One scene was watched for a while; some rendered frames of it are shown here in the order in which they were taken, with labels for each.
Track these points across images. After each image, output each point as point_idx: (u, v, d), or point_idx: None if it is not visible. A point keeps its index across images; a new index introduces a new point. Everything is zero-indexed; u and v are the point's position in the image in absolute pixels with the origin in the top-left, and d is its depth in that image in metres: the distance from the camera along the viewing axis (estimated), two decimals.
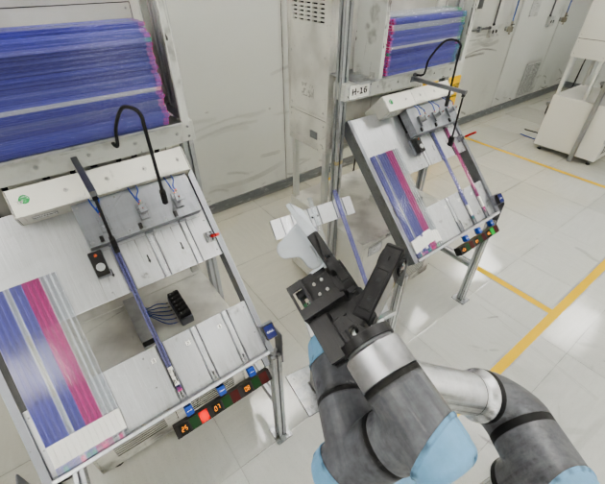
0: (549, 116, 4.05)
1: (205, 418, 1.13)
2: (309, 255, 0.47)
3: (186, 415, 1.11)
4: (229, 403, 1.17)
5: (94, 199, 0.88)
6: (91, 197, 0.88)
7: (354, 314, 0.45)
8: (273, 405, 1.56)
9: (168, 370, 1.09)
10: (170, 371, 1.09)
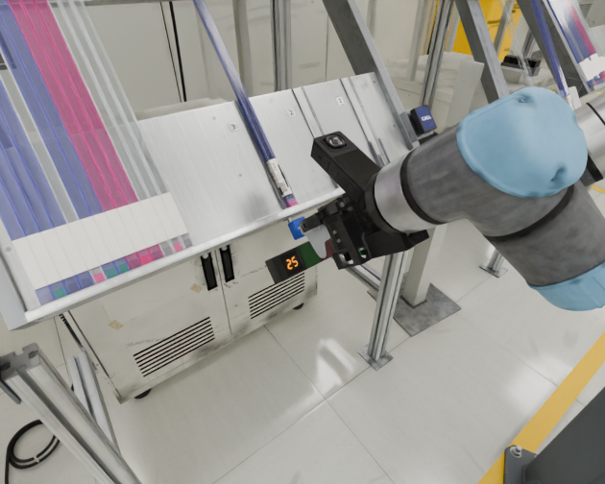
0: None
1: (326, 252, 0.60)
2: (320, 233, 0.48)
3: (295, 238, 0.57)
4: None
5: None
6: None
7: (364, 208, 0.40)
8: (377, 302, 1.03)
9: (270, 164, 0.56)
10: (275, 166, 0.56)
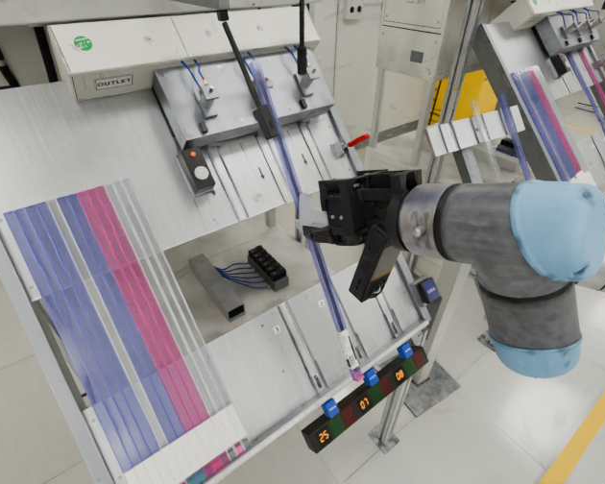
0: None
1: (350, 420, 0.73)
2: None
3: (326, 415, 0.70)
4: (378, 398, 0.77)
5: (223, 17, 0.48)
6: (217, 13, 0.48)
7: None
8: (387, 401, 1.16)
9: (341, 336, 0.55)
10: (345, 338, 0.55)
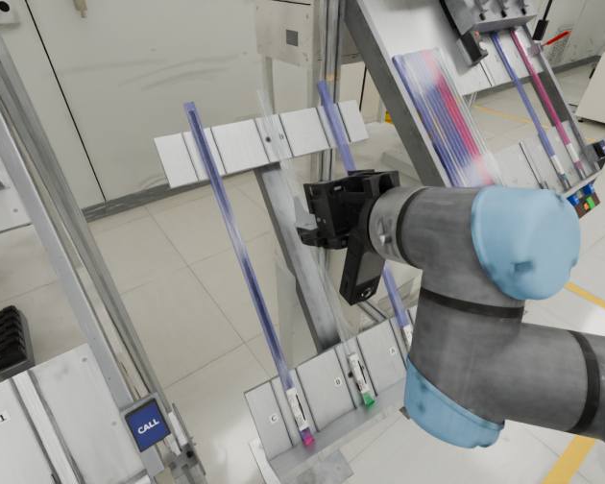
0: (596, 81, 3.30)
1: None
2: None
3: None
4: None
5: None
6: None
7: None
8: None
9: (287, 395, 0.51)
10: (292, 398, 0.51)
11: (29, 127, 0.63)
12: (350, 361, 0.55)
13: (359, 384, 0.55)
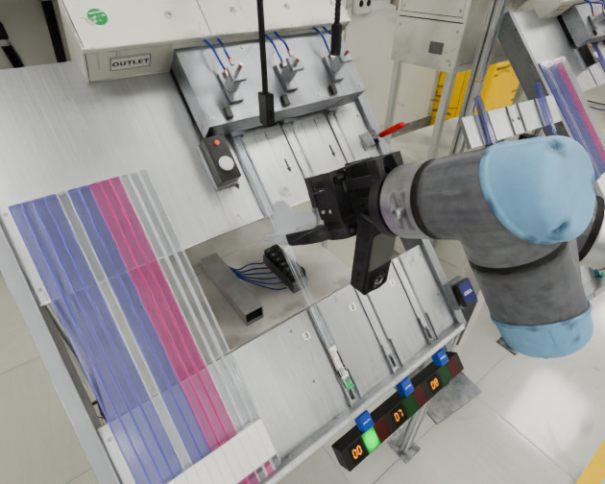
0: None
1: (384, 433, 0.67)
2: None
3: (359, 429, 0.64)
4: (413, 408, 0.71)
5: None
6: None
7: None
8: None
9: None
10: None
11: None
12: (329, 351, 0.63)
13: (340, 371, 0.63)
